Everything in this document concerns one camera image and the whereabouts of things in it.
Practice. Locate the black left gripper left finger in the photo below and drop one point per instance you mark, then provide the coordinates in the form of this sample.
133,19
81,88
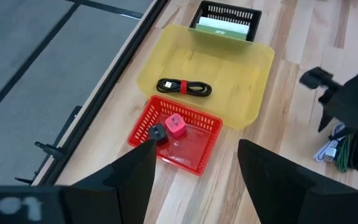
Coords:
126,186

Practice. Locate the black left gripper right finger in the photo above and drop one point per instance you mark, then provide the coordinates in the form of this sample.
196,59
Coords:
284,193

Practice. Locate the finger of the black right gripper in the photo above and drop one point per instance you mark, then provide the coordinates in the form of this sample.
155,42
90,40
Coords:
324,121

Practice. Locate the black wall charger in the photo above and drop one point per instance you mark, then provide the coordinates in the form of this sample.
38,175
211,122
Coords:
158,134

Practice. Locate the pink wall charger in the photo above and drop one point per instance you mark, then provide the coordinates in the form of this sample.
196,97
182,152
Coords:
175,125

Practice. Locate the white and green product box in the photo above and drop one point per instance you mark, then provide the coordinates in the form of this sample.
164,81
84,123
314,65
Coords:
219,32

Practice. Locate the yellow translucent plastic bin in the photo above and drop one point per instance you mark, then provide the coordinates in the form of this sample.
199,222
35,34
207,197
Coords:
222,74

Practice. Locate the red plastic slotted basket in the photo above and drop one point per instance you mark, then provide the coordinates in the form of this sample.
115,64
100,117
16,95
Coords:
194,152

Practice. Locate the white box with grey print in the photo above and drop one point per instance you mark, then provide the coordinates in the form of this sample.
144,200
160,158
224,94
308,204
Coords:
224,24

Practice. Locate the black plastic slotted basket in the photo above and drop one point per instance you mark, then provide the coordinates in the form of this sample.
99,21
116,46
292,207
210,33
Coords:
225,9

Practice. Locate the black mount bracket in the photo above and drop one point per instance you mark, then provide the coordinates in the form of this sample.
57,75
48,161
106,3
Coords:
53,149

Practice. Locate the black metal table frame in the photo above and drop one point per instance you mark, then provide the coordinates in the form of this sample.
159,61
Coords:
104,90

